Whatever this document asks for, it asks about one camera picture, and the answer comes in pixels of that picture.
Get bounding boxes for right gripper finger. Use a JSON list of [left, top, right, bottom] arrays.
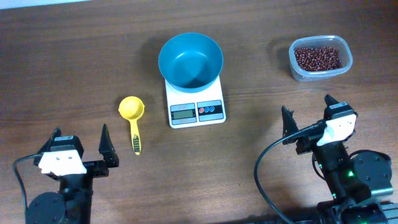
[[281, 106, 299, 145], [324, 94, 340, 108]]

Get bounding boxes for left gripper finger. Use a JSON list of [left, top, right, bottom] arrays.
[[98, 124, 119, 168], [38, 128, 62, 154]]

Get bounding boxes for yellow measuring scoop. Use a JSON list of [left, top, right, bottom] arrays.
[[118, 96, 145, 155]]

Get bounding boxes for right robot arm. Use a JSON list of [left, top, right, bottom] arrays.
[[281, 95, 397, 223]]

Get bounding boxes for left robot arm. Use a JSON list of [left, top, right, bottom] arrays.
[[25, 124, 119, 224]]

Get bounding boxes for white digital kitchen scale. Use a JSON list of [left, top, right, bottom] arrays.
[[165, 78, 226, 129]]

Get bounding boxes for blue plastic bowl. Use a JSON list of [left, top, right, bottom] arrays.
[[158, 32, 224, 93]]

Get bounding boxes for red beans in container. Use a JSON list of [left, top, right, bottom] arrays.
[[294, 47, 342, 72]]

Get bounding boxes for clear plastic bean container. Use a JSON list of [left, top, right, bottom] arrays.
[[289, 35, 353, 82]]

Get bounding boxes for right black camera cable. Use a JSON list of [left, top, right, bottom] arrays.
[[253, 123, 326, 224]]

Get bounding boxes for black camera cable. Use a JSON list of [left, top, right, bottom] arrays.
[[253, 123, 326, 224], [12, 154, 43, 218]]

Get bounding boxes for left black camera cable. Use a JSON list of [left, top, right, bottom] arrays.
[[12, 154, 43, 218]]

